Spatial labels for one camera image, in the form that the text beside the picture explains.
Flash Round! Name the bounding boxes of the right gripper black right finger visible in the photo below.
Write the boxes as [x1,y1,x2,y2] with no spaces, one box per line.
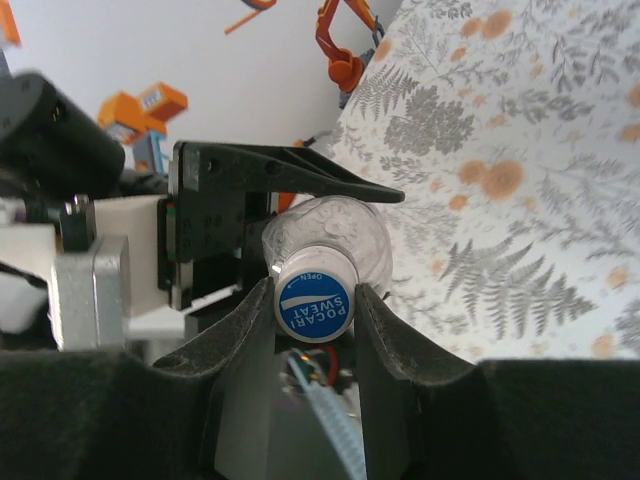
[354,282,496,480]

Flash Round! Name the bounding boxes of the pale braided sleeve cable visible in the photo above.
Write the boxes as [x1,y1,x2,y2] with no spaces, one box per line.
[282,349,369,480]

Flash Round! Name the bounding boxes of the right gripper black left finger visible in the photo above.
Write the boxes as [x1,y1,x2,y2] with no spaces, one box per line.
[122,278,278,480]

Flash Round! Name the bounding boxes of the blue Pocari Sweat cap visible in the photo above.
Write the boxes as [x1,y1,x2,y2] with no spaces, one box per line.
[273,269,357,344]

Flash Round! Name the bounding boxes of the clear unlabelled plastic bottle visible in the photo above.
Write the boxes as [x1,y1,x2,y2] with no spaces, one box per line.
[259,196,396,301]

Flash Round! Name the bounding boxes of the red and black wires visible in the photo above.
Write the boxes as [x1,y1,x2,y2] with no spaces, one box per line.
[287,344,354,389]

